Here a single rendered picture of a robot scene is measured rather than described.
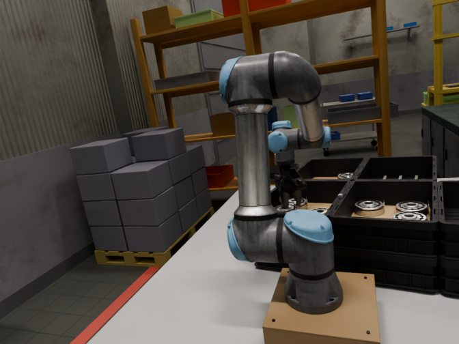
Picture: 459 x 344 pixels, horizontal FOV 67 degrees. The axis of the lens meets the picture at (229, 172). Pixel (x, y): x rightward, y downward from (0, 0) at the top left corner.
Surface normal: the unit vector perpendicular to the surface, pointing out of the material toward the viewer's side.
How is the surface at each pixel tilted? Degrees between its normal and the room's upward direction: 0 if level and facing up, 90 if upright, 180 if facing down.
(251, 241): 78
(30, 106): 90
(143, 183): 90
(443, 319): 0
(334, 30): 90
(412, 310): 0
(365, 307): 2
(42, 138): 90
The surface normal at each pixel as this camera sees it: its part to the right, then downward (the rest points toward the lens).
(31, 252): 0.93, -0.06
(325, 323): -0.13, -0.96
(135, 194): -0.31, 0.26
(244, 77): -0.32, 0.05
